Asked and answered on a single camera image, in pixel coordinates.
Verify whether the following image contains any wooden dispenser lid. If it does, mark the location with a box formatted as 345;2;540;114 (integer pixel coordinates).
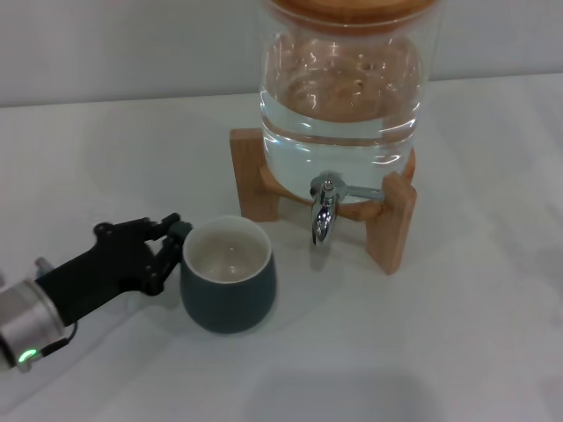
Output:
267;0;436;34

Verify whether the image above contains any dark green ceramic cup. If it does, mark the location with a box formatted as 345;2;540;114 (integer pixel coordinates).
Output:
169;215;277;336

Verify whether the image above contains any thin black cable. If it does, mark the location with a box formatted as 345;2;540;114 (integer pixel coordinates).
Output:
37;323;80;358

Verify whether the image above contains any chrome faucet tap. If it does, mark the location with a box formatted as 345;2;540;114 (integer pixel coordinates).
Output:
308;171;383;246

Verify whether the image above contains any glass water dispenser jar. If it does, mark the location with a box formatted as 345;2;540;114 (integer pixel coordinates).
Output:
257;0;442;208

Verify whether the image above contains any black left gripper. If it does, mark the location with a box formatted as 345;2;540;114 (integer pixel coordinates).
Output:
37;212;182;327

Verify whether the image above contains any wooden dispenser stand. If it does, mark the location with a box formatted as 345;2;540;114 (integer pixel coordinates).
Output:
229;127;418;277

